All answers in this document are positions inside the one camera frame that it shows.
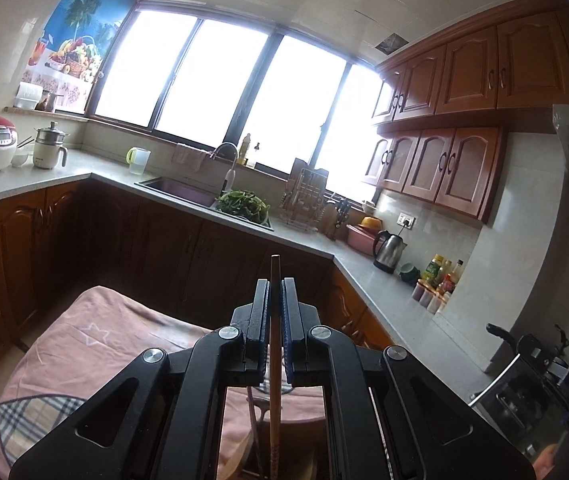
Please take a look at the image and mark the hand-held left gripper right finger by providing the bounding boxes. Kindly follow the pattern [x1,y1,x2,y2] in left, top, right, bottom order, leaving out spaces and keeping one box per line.
[280,277,536,480]

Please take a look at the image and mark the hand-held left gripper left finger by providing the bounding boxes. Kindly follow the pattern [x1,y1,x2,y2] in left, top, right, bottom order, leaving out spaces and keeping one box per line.
[8,279,271,480]

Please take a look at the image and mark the wooden chopstick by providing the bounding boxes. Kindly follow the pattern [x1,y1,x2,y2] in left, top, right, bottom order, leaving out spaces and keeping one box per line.
[268,255,283,480]

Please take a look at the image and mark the person's right hand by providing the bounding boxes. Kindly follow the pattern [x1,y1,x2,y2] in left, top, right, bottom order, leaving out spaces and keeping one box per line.
[537,447,560,480]

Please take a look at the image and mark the black wok with lid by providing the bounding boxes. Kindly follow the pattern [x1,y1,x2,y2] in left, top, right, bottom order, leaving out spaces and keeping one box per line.
[485,323,521,346]

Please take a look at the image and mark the pink plastic basin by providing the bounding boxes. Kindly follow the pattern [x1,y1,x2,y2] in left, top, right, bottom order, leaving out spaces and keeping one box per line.
[347,223,381,254]

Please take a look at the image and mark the knife block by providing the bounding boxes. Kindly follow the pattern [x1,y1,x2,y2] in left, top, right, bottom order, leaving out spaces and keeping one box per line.
[324,197,353,241]

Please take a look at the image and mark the green leafy vegetables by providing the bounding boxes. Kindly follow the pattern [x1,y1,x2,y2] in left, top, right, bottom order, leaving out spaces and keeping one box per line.
[214,189,270,224]

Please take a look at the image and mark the steel electric kettle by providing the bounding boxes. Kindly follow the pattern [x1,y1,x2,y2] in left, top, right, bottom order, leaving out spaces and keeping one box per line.
[373,230,408,275]

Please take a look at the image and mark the green cup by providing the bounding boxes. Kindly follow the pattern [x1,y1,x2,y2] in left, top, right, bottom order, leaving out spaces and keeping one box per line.
[398,261,420,286]

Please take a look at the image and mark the group of condiment bottles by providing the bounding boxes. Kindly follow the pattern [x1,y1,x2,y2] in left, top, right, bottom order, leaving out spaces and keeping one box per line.
[411,254,465,315]

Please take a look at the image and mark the pink printed tablecloth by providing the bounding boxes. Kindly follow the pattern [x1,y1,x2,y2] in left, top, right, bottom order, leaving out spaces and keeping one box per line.
[0,286,327,480]

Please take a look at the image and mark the kitchen sink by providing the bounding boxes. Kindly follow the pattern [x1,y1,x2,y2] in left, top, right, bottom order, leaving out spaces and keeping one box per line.
[134,176,275,232]

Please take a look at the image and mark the kitchen faucet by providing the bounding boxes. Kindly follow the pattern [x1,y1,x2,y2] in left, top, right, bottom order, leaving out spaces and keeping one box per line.
[212,142,240,197]

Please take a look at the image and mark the wooden base cabinets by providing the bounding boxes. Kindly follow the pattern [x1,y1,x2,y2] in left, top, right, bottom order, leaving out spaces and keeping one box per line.
[0,180,396,386]

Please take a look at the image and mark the pink dish cloth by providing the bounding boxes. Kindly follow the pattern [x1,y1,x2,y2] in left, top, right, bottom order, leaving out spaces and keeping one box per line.
[172,142,216,174]

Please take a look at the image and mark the kitchen window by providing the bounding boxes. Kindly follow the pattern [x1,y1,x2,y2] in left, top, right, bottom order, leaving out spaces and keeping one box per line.
[87,0,396,202]

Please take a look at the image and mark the white electric cooking pot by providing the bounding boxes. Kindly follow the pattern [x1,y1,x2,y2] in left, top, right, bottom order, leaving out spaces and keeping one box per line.
[32,121,70,170]

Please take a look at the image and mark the paper towel roll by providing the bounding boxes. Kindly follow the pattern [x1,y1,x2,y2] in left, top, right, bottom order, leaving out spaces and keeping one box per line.
[14,81,44,110]

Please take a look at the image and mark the wire dish rack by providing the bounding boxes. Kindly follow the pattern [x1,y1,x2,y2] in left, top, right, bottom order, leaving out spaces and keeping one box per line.
[280,157,329,229]

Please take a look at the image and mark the green handled measuring jug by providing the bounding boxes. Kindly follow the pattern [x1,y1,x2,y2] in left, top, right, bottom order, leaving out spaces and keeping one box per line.
[126,147,152,176]

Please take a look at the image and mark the wooden wall cabinets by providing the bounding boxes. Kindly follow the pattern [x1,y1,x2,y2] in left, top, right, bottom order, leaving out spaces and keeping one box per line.
[361,0,569,224]

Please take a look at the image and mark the tropical fruit wall poster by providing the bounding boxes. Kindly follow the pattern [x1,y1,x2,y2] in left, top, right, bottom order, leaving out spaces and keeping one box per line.
[19,0,138,114]

